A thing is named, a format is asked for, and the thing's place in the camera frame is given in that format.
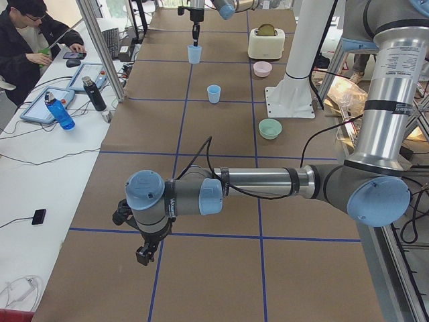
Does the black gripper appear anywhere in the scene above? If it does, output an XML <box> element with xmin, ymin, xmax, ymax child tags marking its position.
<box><xmin>135</xmin><ymin>226</ymin><xmax>172</xmax><ymax>266</ymax></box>
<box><xmin>189</xmin><ymin>7</ymin><xmax>204</xmax><ymax>47</ymax></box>

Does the blue cup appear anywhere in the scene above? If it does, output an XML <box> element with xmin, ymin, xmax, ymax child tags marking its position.
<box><xmin>206</xmin><ymin>85</ymin><xmax>221</xmax><ymax>104</ymax></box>
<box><xmin>187</xmin><ymin>45</ymin><xmax>202</xmax><ymax>64</ymax></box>

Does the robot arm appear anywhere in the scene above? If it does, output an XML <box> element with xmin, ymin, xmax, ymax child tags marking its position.
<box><xmin>183</xmin><ymin>0</ymin><xmax>260</xmax><ymax>46</ymax></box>
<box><xmin>113</xmin><ymin>1</ymin><xmax>428</xmax><ymax>265</ymax></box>

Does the cream toaster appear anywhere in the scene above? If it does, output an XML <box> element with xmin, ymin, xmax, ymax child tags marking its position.
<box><xmin>247</xmin><ymin>28</ymin><xmax>286</xmax><ymax>60</ymax></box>

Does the toast slice in toaster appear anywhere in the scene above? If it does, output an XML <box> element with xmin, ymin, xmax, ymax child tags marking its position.
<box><xmin>255</xmin><ymin>23</ymin><xmax>277</xmax><ymax>37</ymax></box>

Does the pink bowl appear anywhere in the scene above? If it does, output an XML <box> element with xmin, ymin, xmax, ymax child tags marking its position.
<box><xmin>253</xmin><ymin>61</ymin><xmax>272</xmax><ymax>78</ymax></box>

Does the black keyboard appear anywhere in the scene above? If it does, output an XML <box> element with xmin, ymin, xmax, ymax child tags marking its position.
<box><xmin>101</xmin><ymin>28</ymin><xmax>119</xmax><ymax>59</ymax></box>

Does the far teach pendant tablet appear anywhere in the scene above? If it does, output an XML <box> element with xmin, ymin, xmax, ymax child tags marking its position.
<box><xmin>66</xmin><ymin>63</ymin><xmax>107</xmax><ymax>93</ymax></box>

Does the teach pendant tablet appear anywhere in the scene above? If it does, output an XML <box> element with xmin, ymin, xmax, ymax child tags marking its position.
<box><xmin>20</xmin><ymin>87</ymin><xmax>75</xmax><ymax>124</ymax></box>
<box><xmin>66</xmin><ymin>63</ymin><xmax>107</xmax><ymax>93</ymax></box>

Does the small black box device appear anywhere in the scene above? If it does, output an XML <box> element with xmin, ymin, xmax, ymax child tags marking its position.
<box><xmin>32</xmin><ymin>209</ymin><xmax>46</xmax><ymax>225</ymax></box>

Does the black thermos bottle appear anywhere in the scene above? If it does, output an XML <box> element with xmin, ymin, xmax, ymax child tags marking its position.
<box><xmin>82</xmin><ymin>76</ymin><xmax>107</xmax><ymax>111</ymax></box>

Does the green bowl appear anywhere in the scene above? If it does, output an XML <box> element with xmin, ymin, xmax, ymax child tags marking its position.
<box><xmin>258</xmin><ymin>118</ymin><xmax>282</xmax><ymax>140</ymax></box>

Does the black computer mouse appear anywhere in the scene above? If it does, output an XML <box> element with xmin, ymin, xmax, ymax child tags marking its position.
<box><xmin>66</xmin><ymin>59</ymin><xmax>81</xmax><ymax>68</ymax></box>

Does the smartphone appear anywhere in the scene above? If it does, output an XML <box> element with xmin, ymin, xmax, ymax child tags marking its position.
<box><xmin>63</xmin><ymin>52</ymin><xmax>86</xmax><ymax>60</ymax></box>

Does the blue water bottle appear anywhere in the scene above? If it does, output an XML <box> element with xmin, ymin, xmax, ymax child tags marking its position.
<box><xmin>44</xmin><ymin>91</ymin><xmax>75</xmax><ymax>130</ymax></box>

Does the seated person in black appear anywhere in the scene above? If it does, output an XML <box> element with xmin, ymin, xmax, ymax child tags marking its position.
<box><xmin>1</xmin><ymin>0</ymin><xmax>86</xmax><ymax>106</ymax></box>

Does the near teach pendant tablet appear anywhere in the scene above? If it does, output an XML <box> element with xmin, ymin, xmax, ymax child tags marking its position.
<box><xmin>20</xmin><ymin>87</ymin><xmax>75</xmax><ymax>124</ymax></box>

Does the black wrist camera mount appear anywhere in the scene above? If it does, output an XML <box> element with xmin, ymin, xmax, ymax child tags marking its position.
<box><xmin>112</xmin><ymin>199</ymin><xmax>138</xmax><ymax>229</ymax></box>

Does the aluminium frame post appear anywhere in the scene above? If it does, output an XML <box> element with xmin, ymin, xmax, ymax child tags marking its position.
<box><xmin>76</xmin><ymin>0</ymin><xmax>125</xmax><ymax>103</ymax></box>

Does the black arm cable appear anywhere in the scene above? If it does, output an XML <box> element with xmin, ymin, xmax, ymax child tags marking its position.
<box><xmin>172</xmin><ymin>113</ymin><xmax>365</xmax><ymax>199</ymax></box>

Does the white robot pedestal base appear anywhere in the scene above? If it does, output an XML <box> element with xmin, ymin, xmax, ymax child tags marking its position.
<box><xmin>265</xmin><ymin>0</ymin><xmax>336</xmax><ymax>119</ymax></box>

